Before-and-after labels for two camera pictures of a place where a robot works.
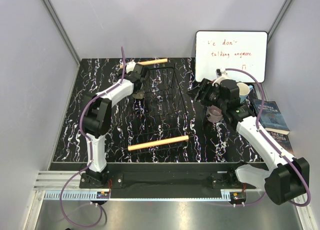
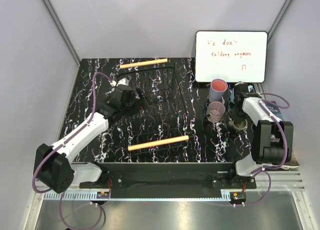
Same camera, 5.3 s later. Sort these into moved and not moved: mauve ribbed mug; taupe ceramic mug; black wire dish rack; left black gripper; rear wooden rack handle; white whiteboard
Moved: taupe ceramic mug; left black gripper
Not moved: white whiteboard; rear wooden rack handle; black wire dish rack; mauve ribbed mug
